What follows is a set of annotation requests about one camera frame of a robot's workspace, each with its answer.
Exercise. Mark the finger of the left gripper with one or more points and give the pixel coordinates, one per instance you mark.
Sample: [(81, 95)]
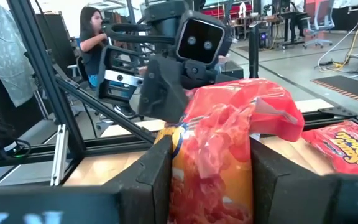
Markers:
[(163, 93)]

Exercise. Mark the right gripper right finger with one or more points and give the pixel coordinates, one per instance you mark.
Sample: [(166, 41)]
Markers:
[(284, 199)]

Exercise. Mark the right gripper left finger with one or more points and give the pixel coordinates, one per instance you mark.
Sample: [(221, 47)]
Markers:
[(148, 186)]

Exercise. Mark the orange Saucy Noods pack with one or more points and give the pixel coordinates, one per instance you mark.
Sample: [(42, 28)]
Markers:
[(346, 146), (222, 124)]

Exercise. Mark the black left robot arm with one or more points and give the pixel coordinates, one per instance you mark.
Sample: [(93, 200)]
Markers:
[(166, 15)]

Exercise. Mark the person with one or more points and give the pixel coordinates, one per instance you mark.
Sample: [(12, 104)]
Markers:
[(92, 49)]

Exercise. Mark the black floor box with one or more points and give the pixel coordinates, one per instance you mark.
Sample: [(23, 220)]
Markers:
[(233, 70)]

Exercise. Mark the grey-blue hanging cloth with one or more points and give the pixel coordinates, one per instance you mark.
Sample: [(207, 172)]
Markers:
[(8, 56)]

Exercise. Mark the black striped-edge floor mat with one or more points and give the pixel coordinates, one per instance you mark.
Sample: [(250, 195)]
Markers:
[(353, 88)]

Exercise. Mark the black desk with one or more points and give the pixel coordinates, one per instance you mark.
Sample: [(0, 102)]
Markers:
[(291, 15)]

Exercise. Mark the blue office chair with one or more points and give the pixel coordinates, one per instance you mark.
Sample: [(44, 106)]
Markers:
[(320, 18)]

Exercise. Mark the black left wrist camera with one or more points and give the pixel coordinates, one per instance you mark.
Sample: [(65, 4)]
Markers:
[(200, 40)]

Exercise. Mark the silver corner bracket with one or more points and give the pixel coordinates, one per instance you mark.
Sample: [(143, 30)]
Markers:
[(59, 155)]

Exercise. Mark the black floor post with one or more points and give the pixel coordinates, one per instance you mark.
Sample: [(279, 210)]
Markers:
[(254, 53)]

